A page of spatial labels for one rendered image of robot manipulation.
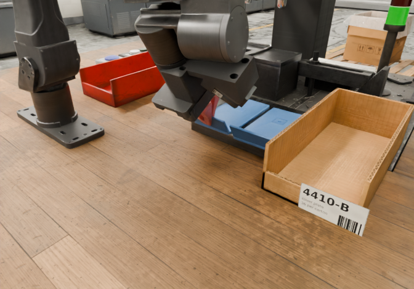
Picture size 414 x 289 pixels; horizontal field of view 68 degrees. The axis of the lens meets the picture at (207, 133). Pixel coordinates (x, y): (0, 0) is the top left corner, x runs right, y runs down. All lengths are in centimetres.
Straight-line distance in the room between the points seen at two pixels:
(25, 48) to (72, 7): 704
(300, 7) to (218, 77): 59
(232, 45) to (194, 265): 22
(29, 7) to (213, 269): 42
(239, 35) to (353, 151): 28
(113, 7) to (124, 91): 508
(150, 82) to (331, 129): 39
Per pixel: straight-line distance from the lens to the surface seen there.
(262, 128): 52
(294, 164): 47
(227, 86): 35
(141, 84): 69
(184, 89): 39
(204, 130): 53
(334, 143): 54
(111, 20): 573
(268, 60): 67
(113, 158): 49
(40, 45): 53
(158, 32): 36
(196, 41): 33
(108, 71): 78
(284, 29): 93
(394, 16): 77
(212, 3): 33
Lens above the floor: 116
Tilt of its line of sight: 29 degrees down
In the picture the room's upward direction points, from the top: straight up
